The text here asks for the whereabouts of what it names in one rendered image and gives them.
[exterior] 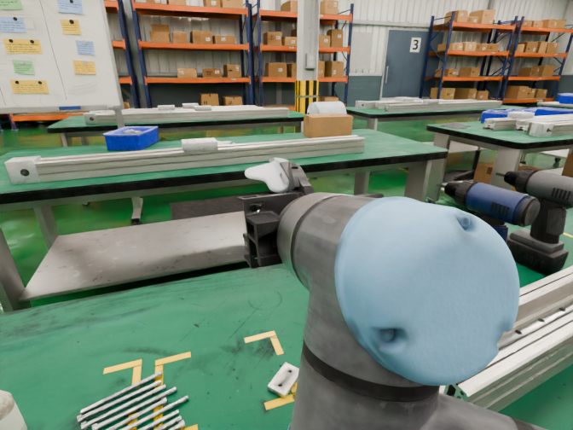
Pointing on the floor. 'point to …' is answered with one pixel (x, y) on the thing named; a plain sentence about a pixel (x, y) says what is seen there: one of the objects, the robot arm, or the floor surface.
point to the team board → (59, 61)
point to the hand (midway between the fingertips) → (281, 212)
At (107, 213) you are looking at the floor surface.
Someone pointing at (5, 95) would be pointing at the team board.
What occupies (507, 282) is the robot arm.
